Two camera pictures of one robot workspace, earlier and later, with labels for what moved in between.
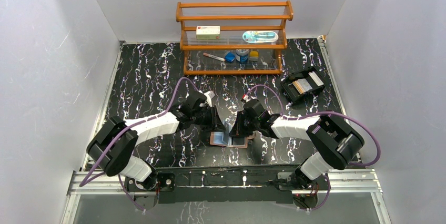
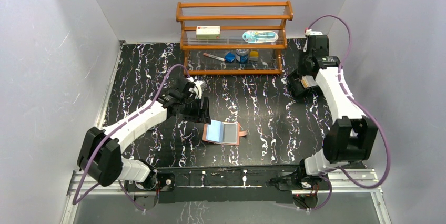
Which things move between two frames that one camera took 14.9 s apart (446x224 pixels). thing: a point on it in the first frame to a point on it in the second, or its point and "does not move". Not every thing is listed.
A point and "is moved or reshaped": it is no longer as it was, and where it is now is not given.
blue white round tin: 242,55 does not move
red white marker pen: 214,57 does not move
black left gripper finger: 216,124 to 205,111
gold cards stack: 302,85 to 308,81
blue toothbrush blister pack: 260,37 does not move
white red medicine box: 208,32 does not move
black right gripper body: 255,125 to 302,63
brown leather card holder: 222,138 is moved or reshaped
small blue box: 230,57 does not move
